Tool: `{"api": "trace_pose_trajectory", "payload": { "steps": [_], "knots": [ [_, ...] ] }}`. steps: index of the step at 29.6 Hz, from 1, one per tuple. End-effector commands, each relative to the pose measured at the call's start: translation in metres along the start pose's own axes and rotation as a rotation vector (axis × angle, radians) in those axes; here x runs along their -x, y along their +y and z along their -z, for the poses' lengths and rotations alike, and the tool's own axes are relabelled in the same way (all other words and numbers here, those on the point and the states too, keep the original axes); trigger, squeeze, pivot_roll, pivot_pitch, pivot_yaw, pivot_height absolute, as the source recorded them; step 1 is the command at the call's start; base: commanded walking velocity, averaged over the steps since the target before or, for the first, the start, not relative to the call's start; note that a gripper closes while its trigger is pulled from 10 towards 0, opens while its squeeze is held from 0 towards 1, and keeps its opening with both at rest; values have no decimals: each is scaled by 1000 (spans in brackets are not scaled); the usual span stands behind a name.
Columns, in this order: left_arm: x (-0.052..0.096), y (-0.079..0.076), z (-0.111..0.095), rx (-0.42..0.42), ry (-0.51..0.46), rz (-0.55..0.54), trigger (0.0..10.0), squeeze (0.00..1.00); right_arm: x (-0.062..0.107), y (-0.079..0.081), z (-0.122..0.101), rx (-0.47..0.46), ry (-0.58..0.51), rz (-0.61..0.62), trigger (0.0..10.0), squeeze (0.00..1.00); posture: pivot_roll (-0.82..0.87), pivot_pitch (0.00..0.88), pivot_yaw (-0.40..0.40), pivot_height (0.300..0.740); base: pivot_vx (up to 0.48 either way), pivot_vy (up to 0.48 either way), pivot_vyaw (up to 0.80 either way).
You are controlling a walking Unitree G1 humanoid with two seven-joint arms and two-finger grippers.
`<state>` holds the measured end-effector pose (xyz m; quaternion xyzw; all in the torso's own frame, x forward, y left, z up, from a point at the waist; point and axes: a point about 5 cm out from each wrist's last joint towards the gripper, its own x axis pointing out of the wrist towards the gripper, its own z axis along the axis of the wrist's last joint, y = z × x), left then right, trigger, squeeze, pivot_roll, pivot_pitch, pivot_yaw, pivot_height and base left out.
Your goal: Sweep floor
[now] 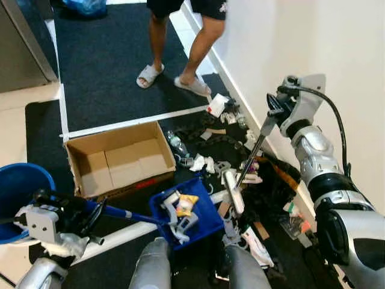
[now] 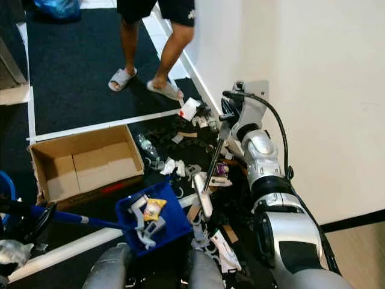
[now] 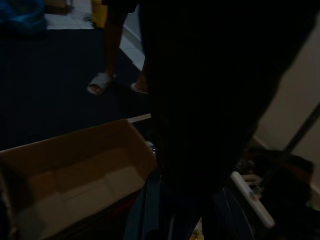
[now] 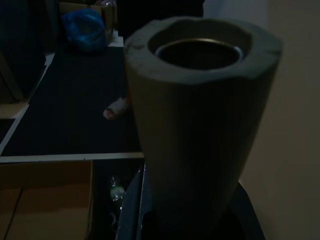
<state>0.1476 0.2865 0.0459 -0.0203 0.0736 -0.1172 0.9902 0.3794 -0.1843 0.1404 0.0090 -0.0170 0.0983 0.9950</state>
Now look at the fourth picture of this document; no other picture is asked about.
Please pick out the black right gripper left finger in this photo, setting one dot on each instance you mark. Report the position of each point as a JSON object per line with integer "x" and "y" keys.
{"x": 132, "y": 212}

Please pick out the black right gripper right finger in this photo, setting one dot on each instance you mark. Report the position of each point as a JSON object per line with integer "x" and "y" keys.
{"x": 250, "y": 220}

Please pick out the black floor mat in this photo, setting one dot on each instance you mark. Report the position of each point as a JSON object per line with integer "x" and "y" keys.
{"x": 75, "y": 100}

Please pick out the clear plastic bottle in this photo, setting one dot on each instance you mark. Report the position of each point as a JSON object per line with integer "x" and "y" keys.
{"x": 117, "y": 191}

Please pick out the large brown cardboard box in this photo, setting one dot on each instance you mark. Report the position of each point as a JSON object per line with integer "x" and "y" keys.
{"x": 45, "y": 200}

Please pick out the person's foot in white slipper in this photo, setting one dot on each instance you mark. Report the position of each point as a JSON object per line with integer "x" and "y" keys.
{"x": 116, "y": 108}

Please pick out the blue plastic bag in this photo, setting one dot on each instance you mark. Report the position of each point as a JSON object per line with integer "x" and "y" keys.
{"x": 83, "y": 30}

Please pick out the dark cabinet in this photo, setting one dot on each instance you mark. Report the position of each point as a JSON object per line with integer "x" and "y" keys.
{"x": 22, "y": 45}

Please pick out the small brown cardboard box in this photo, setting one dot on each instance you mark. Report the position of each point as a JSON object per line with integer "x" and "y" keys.
{"x": 108, "y": 10}

